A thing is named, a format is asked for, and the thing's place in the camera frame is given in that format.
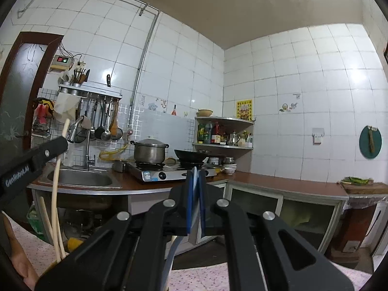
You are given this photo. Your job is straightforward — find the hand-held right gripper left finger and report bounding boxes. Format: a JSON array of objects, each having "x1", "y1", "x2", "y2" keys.
[{"x1": 35, "y1": 169, "x2": 198, "y2": 291}]

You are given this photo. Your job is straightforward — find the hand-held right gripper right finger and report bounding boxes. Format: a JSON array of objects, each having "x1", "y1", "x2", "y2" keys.
[{"x1": 198, "y1": 172, "x2": 355, "y2": 291}]

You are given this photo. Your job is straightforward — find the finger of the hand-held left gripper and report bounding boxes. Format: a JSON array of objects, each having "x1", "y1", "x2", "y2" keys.
[{"x1": 29, "y1": 137, "x2": 69, "y2": 174}]

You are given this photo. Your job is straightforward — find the pale blue spoon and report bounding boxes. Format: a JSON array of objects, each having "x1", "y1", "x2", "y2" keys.
[{"x1": 164, "y1": 166, "x2": 201, "y2": 291}]

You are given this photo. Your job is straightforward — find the yellow perforated utensil holder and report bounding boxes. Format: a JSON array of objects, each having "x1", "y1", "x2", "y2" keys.
[{"x1": 38, "y1": 237, "x2": 87, "y2": 279}]

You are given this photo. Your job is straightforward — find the person's left hand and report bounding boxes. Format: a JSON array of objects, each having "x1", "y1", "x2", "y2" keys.
[{"x1": 1, "y1": 213, "x2": 40, "y2": 291}]

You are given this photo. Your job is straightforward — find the metal faucet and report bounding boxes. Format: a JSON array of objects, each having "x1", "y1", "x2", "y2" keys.
[{"x1": 67, "y1": 115, "x2": 96, "y2": 170}]

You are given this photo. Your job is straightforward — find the steel sink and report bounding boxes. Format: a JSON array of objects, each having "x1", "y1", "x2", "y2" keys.
[{"x1": 38, "y1": 166, "x2": 122, "y2": 189}]

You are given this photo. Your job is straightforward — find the steel gas stove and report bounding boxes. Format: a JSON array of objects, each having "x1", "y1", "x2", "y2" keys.
[{"x1": 126, "y1": 161, "x2": 218, "y2": 184}]

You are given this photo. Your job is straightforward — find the red and yellow rubber gloves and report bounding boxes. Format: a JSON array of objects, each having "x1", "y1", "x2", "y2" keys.
[{"x1": 32, "y1": 97, "x2": 57, "y2": 125}]

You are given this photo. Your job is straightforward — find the black wok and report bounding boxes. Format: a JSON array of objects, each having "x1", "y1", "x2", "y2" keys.
[{"x1": 173, "y1": 148, "x2": 213, "y2": 163}]

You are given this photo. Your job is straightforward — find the stack of white bowls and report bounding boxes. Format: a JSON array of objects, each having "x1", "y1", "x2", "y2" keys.
[{"x1": 207, "y1": 156, "x2": 239, "y2": 175}]

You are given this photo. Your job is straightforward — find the white hanging cloth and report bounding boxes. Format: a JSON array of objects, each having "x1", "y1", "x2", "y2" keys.
[{"x1": 54, "y1": 94, "x2": 81, "y2": 122}]

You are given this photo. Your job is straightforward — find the black hanging ladle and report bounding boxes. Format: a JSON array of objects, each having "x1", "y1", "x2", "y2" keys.
[{"x1": 94, "y1": 99, "x2": 106, "y2": 140}]

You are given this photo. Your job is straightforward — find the metal hanging ladle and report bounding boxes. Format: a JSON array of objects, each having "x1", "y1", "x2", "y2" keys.
[{"x1": 101, "y1": 97, "x2": 112, "y2": 142}]

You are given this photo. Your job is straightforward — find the brown framed glass door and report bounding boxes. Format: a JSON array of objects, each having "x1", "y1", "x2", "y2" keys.
[{"x1": 0, "y1": 32, "x2": 64, "y2": 223}]

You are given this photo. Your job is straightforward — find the steel pot with lid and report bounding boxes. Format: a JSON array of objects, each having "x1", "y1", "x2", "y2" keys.
[{"x1": 130, "y1": 137, "x2": 170, "y2": 164}]

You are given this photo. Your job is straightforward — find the pink floral tablecloth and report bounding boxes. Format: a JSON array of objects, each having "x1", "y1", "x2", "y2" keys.
[{"x1": 6, "y1": 218, "x2": 375, "y2": 291}]

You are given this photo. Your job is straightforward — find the wooden hanging spatula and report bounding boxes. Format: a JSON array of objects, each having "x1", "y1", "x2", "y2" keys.
[{"x1": 109, "y1": 99, "x2": 119, "y2": 137}]

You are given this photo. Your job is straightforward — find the bundle of dark chopsticks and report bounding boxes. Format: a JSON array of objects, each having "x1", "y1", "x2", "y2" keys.
[{"x1": 72, "y1": 68, "x2": 91, "y2": 85}]

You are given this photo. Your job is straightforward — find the beige controller box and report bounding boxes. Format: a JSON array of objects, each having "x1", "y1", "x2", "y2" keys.
[{"x1": 50, "y1": 54, "x2": 75, "y2": 71}]

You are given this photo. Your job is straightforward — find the kitchen counter cabinet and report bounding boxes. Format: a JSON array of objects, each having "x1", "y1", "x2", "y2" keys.
[{"x1": 194, "y1": 179, "x2": 350, "y2": 251}]

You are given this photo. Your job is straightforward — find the brown bin with plastic liner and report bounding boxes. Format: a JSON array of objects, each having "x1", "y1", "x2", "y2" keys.
[{"x1": 333, "y1": 194, "x2": 388, "y2": 254}]

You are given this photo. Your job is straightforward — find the green vegetables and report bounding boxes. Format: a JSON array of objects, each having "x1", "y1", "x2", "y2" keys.
[{"x1": 337, "y1": 176, "x2": 375, "y2": 186}]

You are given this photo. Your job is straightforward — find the wooden chopping block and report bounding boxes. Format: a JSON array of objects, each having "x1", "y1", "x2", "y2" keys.
[{"x1": 341, "y1": 180, "x2": 388, "y2": 195}]

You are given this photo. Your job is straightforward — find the hanging wooden brush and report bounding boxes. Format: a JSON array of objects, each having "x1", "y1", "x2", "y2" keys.
[{"x1": 368, "y1": 125, "x2": 377, "y2": 154}]

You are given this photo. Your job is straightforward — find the yellow hose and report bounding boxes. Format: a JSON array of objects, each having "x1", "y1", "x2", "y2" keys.
[{"x1": 99, "y1": 142, "x2": 129, "y2": 162}]

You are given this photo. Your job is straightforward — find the metal wall utensil rack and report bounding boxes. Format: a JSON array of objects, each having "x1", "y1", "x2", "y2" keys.
[{"x1": 58, "y1": 80, "x2": 123, "y2": 100}]

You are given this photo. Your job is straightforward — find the corner wall shelf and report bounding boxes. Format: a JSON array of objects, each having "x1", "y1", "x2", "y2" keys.
[{"x1": 192, "y1": 115, "x2": 255, "y2": 150}]

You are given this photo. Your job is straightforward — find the yellow wall poster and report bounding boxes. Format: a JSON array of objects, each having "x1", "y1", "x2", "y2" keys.
[{"x1": 236, "y1": 99, "x2": 253, "y2": 121}]

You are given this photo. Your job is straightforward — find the metal wall pipe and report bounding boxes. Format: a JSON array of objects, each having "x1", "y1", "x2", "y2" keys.
[{"x1": 16, "y1": 0, "x2": 161, "y2": 128}]

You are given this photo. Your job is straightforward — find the green round wall board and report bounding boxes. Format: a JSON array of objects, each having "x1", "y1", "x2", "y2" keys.
[{"x1": 359, "y1": 125, "x2": 382, "y2": 159}]

